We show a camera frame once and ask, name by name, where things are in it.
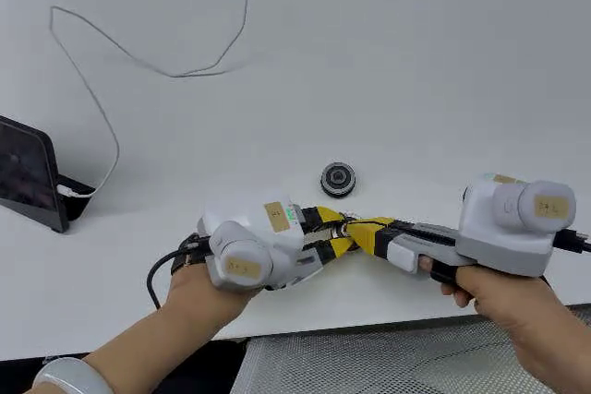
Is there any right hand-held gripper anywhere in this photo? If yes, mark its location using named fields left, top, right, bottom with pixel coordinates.
left=344, top=173, right=579, bottom=279

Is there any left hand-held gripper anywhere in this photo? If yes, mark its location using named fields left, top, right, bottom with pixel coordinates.
left=197, top=189, right=360, bottom=293

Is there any person's left forearm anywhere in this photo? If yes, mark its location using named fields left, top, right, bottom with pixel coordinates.
left=81, top=296, right=248, bottom=394

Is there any person's right forearm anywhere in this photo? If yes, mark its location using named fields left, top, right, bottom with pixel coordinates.
left=507, top=296, right=591, bottom=394

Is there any person's right hand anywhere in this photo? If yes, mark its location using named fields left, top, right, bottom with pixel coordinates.
left=417, top=255, right=562, bottom=344

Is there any person's left hand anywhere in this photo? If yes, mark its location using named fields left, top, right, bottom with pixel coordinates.
left=164, top=232, right=260, bottom=321

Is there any grey mesh chair seat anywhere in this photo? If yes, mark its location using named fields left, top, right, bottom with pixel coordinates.
left=230, top=303, right=591, bottom=394

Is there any white table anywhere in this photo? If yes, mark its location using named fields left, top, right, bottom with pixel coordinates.
left=0, top=0, right=591, bottom=364

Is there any black tablet in folding case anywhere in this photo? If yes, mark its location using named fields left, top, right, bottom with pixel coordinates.
left=0, top=113, right=97, bottom=234

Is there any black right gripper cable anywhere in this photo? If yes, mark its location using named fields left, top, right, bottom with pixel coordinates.
left=550, top=226, right=591, bottom=256

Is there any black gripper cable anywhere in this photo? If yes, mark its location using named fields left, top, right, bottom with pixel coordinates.
left=146, top=245, right=204, bottom=311
left=550, top=226, right=591, bottom=256

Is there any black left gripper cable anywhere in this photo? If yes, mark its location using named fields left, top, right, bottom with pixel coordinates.
left=146, top=245, right=204, bottom=311

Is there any white charging cable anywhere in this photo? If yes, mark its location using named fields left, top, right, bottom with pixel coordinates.
left=48, top=0, right=255, bottom=200

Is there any pale jade bracelet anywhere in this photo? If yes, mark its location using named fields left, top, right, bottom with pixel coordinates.
left=30, top=355, right=115, bottom=394

